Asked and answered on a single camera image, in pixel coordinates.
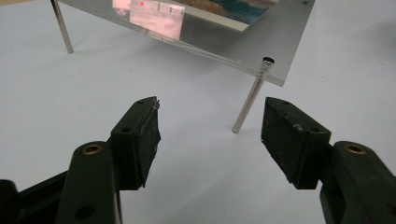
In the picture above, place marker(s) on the painting print card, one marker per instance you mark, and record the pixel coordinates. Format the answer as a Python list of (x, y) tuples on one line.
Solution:
[(224, 9)]

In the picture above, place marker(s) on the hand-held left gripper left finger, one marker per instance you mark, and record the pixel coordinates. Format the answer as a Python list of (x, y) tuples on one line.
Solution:
[(134, 146)]

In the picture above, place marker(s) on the clear acrylic picture frame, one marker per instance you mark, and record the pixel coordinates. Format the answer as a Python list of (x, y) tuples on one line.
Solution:
[(271, 40)]

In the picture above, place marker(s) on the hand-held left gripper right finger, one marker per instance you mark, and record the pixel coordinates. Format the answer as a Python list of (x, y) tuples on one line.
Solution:
[(292, 143)]

